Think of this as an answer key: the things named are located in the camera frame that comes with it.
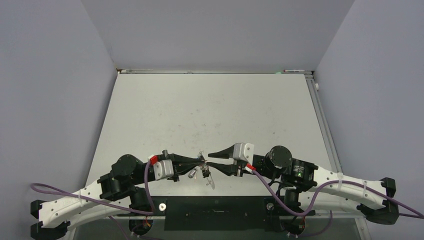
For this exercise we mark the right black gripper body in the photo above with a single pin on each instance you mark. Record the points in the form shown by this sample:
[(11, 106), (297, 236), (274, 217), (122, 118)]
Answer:
[(237, 163)]

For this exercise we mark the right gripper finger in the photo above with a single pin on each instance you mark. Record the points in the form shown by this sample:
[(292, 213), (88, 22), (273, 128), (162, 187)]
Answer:
[(226, 169), (223, 154)]

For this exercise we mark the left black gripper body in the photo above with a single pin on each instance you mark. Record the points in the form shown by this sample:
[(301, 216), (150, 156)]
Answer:
[(167, 155)]

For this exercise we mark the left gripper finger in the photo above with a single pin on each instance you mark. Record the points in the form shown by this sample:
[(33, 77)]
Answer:
[(182, 168), (184, 159)]

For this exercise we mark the grey key tag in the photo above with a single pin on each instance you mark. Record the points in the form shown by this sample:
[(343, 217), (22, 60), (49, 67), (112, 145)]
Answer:
[(192, 173)]

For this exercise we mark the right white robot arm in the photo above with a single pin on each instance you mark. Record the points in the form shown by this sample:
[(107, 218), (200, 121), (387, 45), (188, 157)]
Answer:
[(299, 187)]

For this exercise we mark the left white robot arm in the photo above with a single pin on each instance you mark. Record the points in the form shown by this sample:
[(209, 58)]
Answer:
[(123, 190)]

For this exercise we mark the black key fob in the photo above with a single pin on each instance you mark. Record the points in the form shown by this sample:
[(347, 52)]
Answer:
[(205, 172)]

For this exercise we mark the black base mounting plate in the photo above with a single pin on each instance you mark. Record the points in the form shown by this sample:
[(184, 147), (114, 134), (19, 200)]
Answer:
[(225, 213)]

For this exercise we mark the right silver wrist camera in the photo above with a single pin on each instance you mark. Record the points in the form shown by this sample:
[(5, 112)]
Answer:
[(243, 152)]

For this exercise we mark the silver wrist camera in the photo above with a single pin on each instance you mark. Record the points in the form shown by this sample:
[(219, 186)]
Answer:
[(243, 152), (163, 169)]

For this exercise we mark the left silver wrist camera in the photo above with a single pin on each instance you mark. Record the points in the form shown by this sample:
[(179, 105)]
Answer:
[(163, 169)]

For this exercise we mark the aluminium frame rail back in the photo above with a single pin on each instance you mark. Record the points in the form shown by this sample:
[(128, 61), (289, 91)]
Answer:
[(182, 71)]

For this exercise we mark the aluminium frame rail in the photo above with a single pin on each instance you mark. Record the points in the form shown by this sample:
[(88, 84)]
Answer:
[(182, 71), (322, 121)]

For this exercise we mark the aluminium frame rail right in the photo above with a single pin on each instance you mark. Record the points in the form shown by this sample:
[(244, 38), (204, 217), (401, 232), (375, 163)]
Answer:
[(322, 121)]

